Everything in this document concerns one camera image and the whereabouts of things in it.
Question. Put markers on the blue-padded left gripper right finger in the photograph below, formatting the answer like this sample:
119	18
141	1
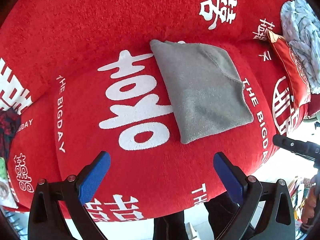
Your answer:
276	220

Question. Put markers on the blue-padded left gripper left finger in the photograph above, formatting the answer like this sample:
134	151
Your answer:
46	220

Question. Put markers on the grey knit sweater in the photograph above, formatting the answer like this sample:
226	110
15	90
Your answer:
204	88

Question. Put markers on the person's right hand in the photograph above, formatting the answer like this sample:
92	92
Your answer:
310	205

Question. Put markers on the person's black trouser legs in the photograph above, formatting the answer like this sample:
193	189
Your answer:
210	218

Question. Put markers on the red embroidered cushion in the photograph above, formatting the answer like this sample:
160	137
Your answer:
298	82

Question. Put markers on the cartoon print pillow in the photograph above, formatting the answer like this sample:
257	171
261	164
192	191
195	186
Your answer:
6	197

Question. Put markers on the dark red patterned garment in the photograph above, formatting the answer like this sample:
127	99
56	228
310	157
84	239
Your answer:
9	125

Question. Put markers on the light blue floral quilt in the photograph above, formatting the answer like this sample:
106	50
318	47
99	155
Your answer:
301	31

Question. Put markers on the red wedding bedspread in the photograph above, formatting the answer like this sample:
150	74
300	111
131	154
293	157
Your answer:
83	78

